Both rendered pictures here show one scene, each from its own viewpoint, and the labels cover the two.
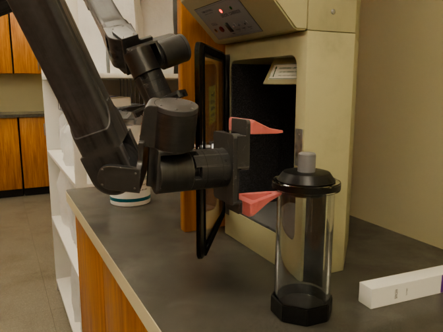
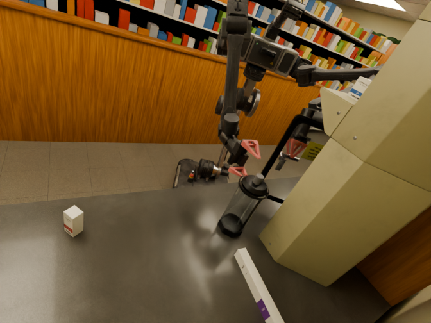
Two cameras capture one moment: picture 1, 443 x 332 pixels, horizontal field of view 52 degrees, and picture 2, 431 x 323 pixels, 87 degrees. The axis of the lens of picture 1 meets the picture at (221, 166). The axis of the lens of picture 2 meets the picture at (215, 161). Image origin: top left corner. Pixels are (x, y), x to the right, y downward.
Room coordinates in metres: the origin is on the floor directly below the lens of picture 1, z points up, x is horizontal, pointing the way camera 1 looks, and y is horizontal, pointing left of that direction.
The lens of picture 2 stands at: (0.40, -0.71, 1.60)
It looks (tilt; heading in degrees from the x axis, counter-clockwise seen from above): 33 degrees down; 76
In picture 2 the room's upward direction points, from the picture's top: 23 degrees clockwise
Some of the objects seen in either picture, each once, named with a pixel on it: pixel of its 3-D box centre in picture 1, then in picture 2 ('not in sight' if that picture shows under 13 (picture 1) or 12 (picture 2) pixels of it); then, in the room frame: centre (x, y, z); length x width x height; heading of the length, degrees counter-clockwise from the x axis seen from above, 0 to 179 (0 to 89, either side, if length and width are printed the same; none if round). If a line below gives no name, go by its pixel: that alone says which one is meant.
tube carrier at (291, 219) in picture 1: (303, 244); (242, 206); (0.70, -0.13, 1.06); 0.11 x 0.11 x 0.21
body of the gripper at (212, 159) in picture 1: (211, 168); (236, 149); (0.64, 0.01, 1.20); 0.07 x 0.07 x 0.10; 26
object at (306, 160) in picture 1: (306, 172); (256, 182); (0.70, -0.14, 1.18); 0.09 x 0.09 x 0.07
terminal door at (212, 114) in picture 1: (212, 145); (304, 170); (0.94, 0.02, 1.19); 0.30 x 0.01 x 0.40; 171
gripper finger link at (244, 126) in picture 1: (254, 141); (250, 152); (0.67, -0.05, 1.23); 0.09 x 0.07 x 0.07; 116
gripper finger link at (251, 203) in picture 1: (254, 187); (242, 168); (0.67, -0.05, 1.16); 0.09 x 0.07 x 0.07; 116
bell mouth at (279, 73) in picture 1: (304, 71); not in sight; (0.99, -0.18, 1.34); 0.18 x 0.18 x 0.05
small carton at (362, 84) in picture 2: not in sight; (364, 90); (0.90, -0.05, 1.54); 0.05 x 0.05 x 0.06; 27
